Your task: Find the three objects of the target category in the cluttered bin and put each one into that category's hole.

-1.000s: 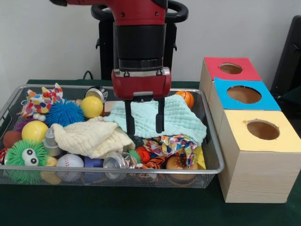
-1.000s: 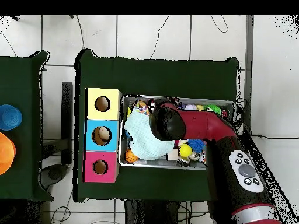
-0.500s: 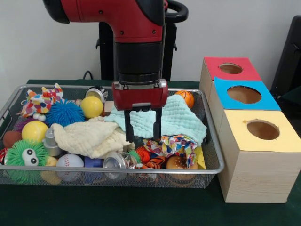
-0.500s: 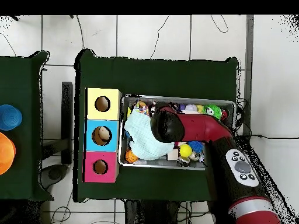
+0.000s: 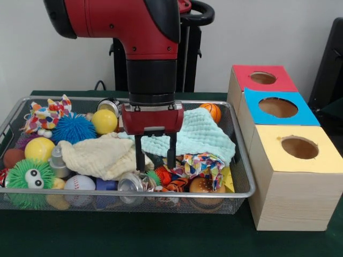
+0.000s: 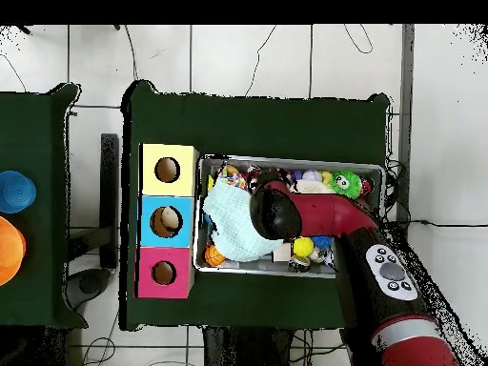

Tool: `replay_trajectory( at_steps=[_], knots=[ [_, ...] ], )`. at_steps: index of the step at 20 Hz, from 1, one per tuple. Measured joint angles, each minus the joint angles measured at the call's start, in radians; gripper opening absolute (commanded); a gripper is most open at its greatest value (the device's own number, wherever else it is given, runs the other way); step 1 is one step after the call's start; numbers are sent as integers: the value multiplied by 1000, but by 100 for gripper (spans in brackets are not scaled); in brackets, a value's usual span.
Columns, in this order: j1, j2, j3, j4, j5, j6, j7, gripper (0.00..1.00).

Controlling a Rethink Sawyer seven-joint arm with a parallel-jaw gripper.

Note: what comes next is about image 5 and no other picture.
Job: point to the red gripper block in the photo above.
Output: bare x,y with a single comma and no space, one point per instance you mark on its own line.
152,120

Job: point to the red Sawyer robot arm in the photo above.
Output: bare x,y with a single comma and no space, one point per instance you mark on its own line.
139,26

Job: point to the wooden box with three holes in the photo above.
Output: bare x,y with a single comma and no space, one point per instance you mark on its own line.
294,198

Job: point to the colourful patterned cloth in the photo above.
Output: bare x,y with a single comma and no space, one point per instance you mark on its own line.
45,117
203,163

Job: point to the mint waffle cloth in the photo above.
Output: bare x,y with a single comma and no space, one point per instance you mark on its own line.
203,134

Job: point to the cream waffle cloth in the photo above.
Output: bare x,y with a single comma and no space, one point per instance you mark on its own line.
101,158

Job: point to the yellow ball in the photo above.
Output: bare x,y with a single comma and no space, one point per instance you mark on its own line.
104,121
39,150

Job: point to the small orange basketball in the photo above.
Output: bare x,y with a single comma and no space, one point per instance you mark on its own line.
211,112

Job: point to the white baseball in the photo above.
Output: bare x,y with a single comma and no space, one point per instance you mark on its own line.
79,183

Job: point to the dark green table cloth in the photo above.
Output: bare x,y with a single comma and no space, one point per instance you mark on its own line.
134,235
335,107

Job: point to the blue spiky ball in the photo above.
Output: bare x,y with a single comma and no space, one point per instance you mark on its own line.
73,129

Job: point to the green spiky googly-eyed ball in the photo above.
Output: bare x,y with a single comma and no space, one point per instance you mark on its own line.
18,174

